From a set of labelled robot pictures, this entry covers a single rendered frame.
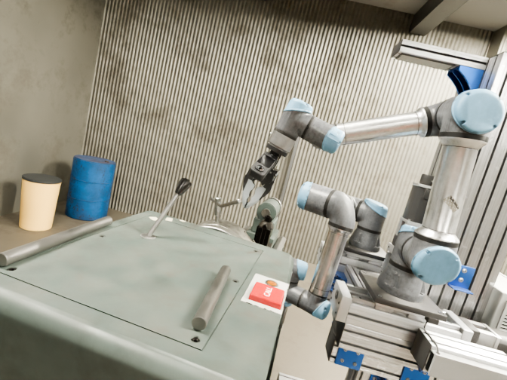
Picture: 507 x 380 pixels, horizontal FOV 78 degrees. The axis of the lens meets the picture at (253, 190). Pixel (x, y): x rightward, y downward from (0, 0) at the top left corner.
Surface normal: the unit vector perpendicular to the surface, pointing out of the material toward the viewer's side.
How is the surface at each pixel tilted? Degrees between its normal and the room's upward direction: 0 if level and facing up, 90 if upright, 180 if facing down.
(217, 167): 90
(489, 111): 82
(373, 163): 90
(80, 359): 90
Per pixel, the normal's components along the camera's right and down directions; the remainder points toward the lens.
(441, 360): -0.11, 0.13
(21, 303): 0.12, -0.81
